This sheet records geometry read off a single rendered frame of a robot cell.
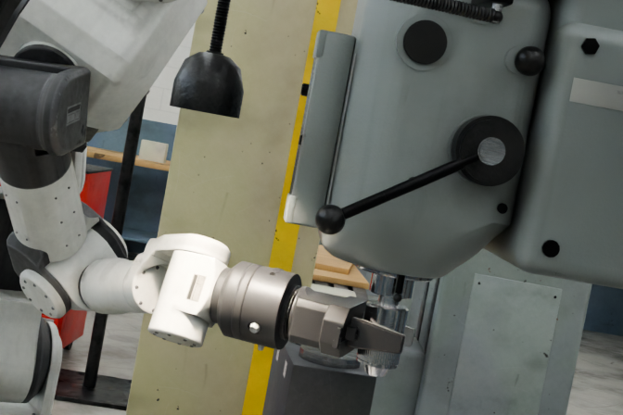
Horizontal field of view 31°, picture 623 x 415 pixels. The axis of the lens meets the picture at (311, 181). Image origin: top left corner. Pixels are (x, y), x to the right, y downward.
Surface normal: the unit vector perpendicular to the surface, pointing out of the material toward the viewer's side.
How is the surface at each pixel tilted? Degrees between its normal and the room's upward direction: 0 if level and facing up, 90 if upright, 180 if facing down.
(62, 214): 107
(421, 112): 90
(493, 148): 90
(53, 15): 95
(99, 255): 78
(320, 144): 90
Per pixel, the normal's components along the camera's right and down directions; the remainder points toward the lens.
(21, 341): 0.47, -0.03
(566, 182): 0.07, 0.07
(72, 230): 0.80, 0.46
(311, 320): -0.27, 0.00
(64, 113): 0.98, 0.15
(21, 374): 0.41, 0.29
